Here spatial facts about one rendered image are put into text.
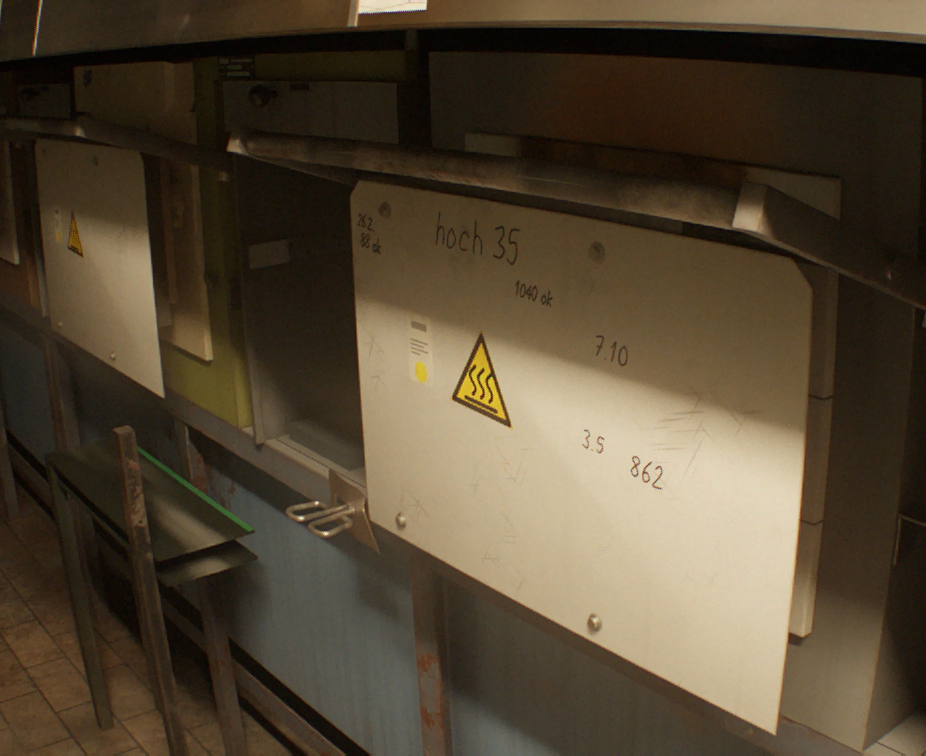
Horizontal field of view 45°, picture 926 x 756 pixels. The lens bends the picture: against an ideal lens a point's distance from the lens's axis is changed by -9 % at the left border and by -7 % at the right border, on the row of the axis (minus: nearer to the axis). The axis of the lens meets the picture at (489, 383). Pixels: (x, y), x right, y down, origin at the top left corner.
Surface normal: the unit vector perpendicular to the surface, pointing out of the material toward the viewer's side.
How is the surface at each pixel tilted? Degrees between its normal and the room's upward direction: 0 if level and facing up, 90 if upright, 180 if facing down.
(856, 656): 90
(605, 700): 90
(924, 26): 80
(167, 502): 0
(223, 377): 90
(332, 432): 0
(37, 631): 0
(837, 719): 90
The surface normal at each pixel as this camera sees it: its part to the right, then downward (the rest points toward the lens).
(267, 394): 0.62, 0.22
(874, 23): -0.77, 0.04
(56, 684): -0.03, -0.95
